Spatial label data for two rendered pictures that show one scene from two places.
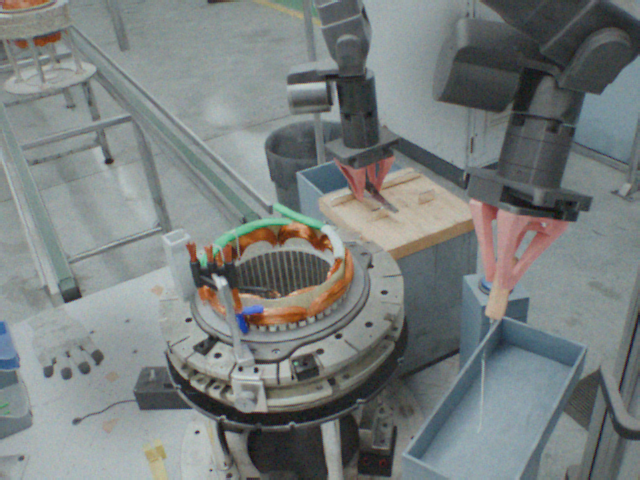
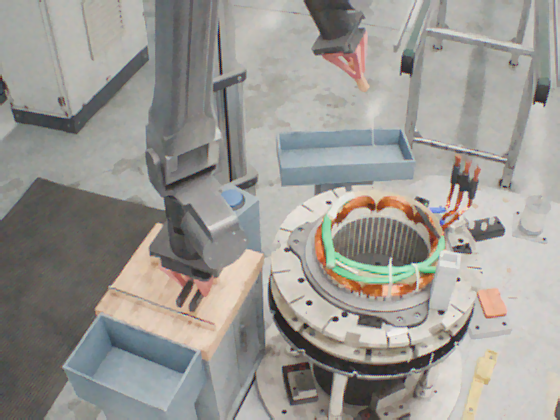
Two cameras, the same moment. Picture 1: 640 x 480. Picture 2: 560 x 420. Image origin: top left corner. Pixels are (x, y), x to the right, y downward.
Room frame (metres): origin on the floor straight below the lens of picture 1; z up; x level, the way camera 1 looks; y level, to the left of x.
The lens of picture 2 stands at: (1.20, 0.42, 1.78)
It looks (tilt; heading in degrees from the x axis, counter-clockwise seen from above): 43 degrees down; 227
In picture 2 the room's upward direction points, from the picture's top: 1 degrees counter-clockwise
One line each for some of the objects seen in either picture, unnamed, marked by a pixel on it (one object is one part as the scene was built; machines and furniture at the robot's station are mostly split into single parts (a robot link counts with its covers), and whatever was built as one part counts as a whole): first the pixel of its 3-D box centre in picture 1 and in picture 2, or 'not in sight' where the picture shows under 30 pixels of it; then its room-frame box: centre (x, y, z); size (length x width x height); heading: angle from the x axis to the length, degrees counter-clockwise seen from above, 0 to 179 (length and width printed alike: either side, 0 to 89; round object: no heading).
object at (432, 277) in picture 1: (398, 280); (192, 341); (0.88, -0.13, 0.91); 0.19 x 0.19 x 0.26; 24
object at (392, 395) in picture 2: not in sight; (391, 402); (0.71, 0.17, 0.85); 0.06 x 0.04 x 0.05; 161
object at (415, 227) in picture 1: (397, 211); (180, 287); (0.88, -0.13, 1.05); 0.20 x 0.19 x 0.02; 24
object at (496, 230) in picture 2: not in sight; (473, 231); (0.20, 0.01, 0.79); 0.15 x 0.05 x 0.02; 149
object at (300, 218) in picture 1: (311, 226); (333, 229); (0.71, 0.01, 1.15); 0.15 x 0.04 x 0.02; 29
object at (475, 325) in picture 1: (489, 351); (235, 251); (0.69, -0.24, 0.91); 0.07 x 0.07 x 0.25; 6
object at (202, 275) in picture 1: (214, 273); (464, 180); (0.54, 0.11, 1.21); 0.04 x 0.04 x 0.03; 29
